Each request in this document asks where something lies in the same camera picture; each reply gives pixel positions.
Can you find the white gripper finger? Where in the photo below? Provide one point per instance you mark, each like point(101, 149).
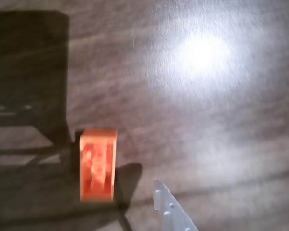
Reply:
point(173, 214)

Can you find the orange lego block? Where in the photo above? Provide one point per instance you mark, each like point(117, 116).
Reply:
point(98, 166)

